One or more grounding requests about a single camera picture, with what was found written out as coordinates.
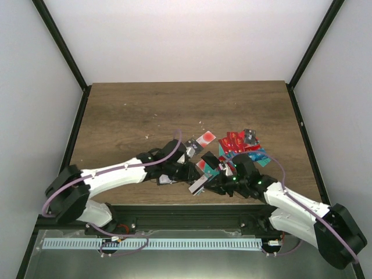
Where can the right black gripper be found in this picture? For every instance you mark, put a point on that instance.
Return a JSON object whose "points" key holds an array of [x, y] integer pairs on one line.
{"points": [[220, 188]]}

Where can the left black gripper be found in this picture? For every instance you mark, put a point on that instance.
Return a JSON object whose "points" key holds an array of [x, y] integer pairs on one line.
{"points": [[188, 174]]}

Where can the plain black card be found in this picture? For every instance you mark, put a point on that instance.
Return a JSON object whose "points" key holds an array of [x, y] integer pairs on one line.
{"points": [[211, 160]]}

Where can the black leather card holder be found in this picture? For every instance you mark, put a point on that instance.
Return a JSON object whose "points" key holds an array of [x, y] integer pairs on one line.
{"points": [[164, 180]]}

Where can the red card with gold text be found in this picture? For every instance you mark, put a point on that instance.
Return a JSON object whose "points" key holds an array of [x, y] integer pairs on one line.
{"points": [[233, 142]]}

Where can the black vip card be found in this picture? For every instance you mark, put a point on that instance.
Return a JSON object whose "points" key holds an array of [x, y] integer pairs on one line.
{"points": [[193, 142], [249, 136]]}

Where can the white card red circle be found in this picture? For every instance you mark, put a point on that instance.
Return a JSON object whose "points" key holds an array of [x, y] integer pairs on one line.
{"points": [[201, 164]]}

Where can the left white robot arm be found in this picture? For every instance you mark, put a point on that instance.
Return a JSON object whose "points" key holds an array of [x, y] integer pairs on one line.
{"points": [[70, 196]]}

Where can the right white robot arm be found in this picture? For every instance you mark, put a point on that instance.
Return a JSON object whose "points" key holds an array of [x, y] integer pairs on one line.
{"points": [[330, 229]]}

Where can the teal card upper pile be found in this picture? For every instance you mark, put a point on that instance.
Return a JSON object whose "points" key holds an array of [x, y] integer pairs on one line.
{"points": [[209, 172]]}

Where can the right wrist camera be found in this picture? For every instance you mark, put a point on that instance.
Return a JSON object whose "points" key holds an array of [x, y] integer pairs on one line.
{"points": [[225, 169]]}

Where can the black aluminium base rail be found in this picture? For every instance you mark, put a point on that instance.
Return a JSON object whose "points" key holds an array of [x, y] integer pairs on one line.
{"points": [[248, 219]]}

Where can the light blue cable duct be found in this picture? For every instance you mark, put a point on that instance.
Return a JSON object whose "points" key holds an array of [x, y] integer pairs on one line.
{"points": [[171, 244]]}

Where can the right black frame post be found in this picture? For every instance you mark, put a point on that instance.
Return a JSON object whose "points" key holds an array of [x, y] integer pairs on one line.
{"points": [[320, 33]]}

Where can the black frame post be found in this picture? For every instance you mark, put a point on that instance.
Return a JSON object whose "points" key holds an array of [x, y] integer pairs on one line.
{"points": [[320, 33], [50, 24]]}

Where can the left black frame post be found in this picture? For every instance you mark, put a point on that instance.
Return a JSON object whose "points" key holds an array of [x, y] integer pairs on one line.
{"points": [[50, 24]]}

